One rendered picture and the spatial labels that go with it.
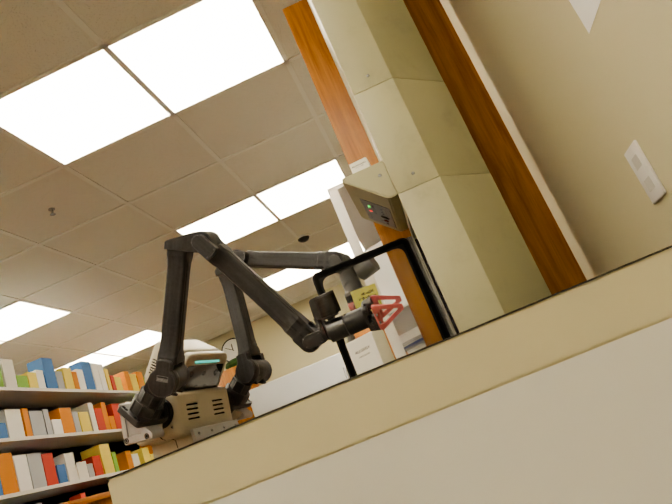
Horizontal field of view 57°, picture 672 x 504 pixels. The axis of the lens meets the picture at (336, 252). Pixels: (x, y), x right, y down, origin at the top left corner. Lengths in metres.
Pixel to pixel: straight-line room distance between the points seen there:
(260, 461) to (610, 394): 0.22
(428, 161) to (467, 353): 1.18
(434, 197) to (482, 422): 1.15
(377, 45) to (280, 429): 1.40
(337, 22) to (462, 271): 0.76
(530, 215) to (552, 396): 1.51
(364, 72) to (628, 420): 1.38
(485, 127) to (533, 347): 1.62
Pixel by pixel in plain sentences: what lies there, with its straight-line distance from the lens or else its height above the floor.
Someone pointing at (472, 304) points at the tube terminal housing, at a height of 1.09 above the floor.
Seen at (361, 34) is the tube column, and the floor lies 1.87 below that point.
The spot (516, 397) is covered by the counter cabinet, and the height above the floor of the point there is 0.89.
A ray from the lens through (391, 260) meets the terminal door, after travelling 1.80.
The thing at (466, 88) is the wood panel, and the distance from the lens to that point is 2.05.
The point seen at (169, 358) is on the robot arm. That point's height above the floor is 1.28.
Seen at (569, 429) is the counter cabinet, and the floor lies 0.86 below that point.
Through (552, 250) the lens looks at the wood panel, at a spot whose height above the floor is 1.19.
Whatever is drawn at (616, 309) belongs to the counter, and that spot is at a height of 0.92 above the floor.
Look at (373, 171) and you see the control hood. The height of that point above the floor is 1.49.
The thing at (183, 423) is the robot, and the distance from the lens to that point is 1.85.
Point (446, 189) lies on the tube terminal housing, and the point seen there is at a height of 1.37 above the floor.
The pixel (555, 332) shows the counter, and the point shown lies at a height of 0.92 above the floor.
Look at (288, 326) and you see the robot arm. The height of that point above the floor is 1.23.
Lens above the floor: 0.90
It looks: 17 degrees up
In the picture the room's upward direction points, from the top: 22 degrees counter-clockwise
